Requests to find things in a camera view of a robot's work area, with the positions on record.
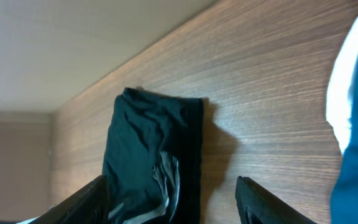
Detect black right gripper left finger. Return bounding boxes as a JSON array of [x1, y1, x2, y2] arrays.
[[30, 175, 109, 224]]

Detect blue t-shirt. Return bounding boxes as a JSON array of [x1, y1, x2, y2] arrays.
[[326, 16, 358, 223]]

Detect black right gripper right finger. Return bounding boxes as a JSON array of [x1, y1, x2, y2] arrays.
[[235, 176, 316, 224]]

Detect black shorts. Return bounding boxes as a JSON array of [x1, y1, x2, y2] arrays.
[[102, 88, 204, 223]]

